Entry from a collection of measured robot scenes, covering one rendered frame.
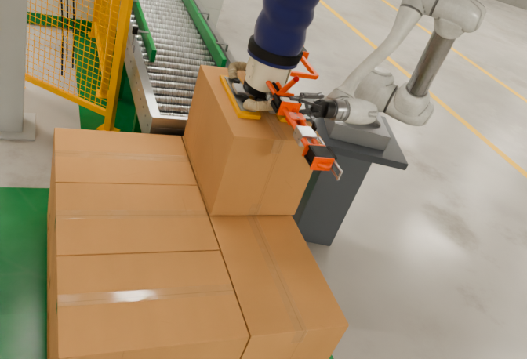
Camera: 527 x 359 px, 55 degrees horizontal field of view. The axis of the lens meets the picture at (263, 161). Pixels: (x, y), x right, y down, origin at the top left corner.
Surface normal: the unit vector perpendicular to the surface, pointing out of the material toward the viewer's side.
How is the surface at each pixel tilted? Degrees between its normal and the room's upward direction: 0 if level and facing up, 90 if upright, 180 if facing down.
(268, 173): 90
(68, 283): 0
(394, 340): 0
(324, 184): 90
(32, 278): 0
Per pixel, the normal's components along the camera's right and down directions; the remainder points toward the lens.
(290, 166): 0.31, 0.60
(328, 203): 0.04, 0.56
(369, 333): 0.29, -0.80
